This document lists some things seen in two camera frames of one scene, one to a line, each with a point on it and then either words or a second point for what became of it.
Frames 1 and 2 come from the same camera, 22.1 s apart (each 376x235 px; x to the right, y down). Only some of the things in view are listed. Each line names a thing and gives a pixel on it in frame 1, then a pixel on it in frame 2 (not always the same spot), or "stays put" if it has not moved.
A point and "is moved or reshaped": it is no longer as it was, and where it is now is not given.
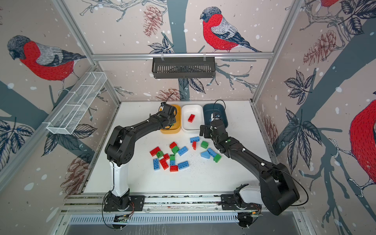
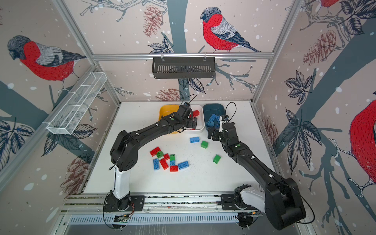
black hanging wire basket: x=183 y=67 stays put
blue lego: x=194 y=139 stays put
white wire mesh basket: x=76 y=108 stays put
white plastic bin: x=188 y=109 stays put
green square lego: x=204 y=144 stays put
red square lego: x=173 y=145 -> x=196 y=113
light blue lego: x=205 y=154 is moved or reshaped
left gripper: x=173 y=117 -> x=191 y=125
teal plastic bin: x=218 y=108 stays put
